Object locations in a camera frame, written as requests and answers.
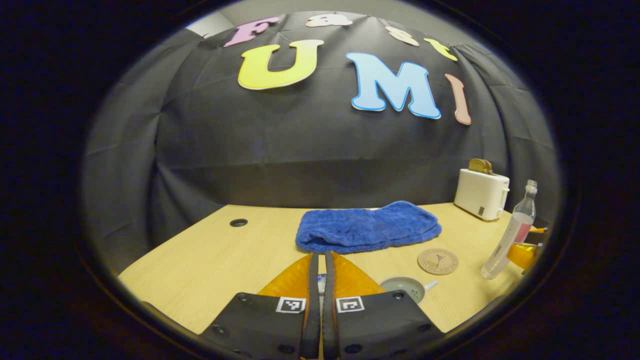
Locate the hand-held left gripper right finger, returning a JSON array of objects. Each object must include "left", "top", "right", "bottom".
[{"left": 322, "top": 251, "right": 445, "bottom": 360}]

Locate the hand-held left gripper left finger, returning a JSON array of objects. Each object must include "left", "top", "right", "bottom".
[{"left": 200, "top": 252, "right": 321, "bottom": 360}]

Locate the clear water bottle pink label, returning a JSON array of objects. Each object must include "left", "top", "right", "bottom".
[{"left": 481, "top": 179, "right": 539, "bottom": 280}]

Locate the grey teacup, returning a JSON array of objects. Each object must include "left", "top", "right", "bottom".
[{"left": 379, "top": 276, "right": 439, "bottom": 305}]

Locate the round wooden coaster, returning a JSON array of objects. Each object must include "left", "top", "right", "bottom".
[{"left": 417, "top": 248, "right": 460, "bottom": 276}]

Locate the white toaster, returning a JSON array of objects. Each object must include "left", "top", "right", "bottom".
[{"left": 454, "top": 168, "right": 511, "bottom": 222}]

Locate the blue towel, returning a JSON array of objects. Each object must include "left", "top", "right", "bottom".
[{"left": 295, "top": 200, "right": 443, "bottom": 255}]

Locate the black backdrop cloth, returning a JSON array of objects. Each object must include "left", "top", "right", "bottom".
[{"left": 82, "top": 11, "right": 561, "bottom": 273}]

